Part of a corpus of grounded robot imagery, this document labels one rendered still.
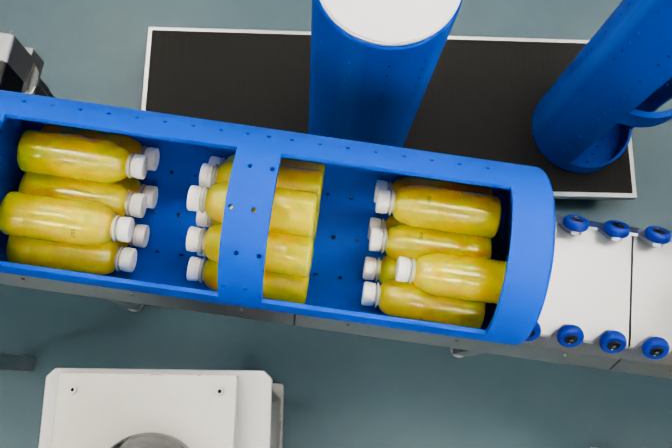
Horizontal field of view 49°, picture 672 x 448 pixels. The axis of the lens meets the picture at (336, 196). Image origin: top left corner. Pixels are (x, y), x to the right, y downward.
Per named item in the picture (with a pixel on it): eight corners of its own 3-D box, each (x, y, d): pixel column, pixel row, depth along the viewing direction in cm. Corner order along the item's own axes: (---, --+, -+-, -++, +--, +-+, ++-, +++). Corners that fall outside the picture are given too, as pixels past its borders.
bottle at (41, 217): (15, 183, 115) (128, 199, 115) (18, 221, 118) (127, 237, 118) (-6, 202, 109) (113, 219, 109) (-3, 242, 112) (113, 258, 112)
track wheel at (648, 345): (675, 346, 125) (671, 337, 127) (649, 342, 125) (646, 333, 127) (664, 363, 128) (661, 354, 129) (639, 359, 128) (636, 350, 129)
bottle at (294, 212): (318, 190, 108) (199, 174, 108) (312, 237, 108) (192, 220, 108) (319, 195, 115) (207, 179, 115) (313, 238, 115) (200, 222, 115)
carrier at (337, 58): (412, 172, 219) (391, 85, 225) (481, 35, 134) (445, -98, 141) (318, 189, 216) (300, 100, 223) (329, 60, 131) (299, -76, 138)
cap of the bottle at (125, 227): (123, 211, 115) (135, 213, 115) (123, 233, 116) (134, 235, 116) (115, 223, 111) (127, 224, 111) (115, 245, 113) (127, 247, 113)
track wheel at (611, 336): (631, 340, 125) (629, 331, 126) (605, 336, 125) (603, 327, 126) (622, 357, 128) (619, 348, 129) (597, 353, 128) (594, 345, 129)
